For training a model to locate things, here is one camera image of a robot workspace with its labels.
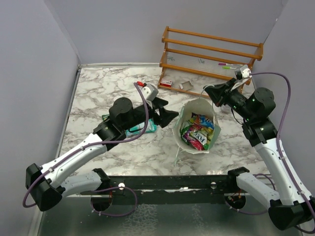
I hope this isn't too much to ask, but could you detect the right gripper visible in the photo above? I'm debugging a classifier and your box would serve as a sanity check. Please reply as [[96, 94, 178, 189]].
[[204, 78, 255, 121]]

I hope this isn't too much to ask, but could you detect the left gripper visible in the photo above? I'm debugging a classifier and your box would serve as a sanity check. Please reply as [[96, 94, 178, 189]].
[[122, 96, 178, 131]]

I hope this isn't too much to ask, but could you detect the white paper bag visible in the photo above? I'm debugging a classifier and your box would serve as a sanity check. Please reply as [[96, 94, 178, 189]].
[[172, 98, 221, 164]]

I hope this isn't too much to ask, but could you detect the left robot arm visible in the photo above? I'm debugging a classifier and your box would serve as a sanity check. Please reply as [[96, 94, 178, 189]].
[[26, 97, 179, 211]]

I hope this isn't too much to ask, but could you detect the teal snack packet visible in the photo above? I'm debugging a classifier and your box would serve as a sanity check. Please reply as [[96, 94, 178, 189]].
[[102, 114, 157, 137]]

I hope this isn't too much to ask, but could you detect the green marker pen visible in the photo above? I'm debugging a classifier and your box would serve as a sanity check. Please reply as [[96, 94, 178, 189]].
[[222, 65, 248, 71]]

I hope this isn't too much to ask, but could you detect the red white small box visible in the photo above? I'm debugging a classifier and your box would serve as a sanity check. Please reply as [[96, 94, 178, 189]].
[[160, 79, 173, 87]]

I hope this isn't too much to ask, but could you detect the colourful snack packet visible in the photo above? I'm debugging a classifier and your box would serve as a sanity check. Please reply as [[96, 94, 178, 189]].
[[180, 113, 215, 151]]

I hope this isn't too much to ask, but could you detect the wooden shelf rack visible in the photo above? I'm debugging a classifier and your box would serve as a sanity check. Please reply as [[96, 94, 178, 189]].
[[157, 26, 264, 95]]

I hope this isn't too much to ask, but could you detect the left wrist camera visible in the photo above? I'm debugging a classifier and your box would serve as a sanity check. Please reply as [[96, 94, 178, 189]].
[[141, 84, 158, 101]]

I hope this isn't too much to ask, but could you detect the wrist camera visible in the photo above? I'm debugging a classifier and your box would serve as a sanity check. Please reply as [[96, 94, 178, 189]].
[[234, 64, 251, 81], [141, 84, 158, 101]]

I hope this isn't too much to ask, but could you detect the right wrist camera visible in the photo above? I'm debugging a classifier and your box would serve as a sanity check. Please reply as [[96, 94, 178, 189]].
[[234, 64, 251, 81]]

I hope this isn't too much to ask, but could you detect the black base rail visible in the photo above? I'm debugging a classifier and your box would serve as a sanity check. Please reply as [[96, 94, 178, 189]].
[[82, 175, 241, 205]]

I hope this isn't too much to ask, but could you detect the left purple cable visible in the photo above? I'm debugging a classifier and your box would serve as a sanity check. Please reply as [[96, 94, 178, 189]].
[[22, 81, 151, 218]]

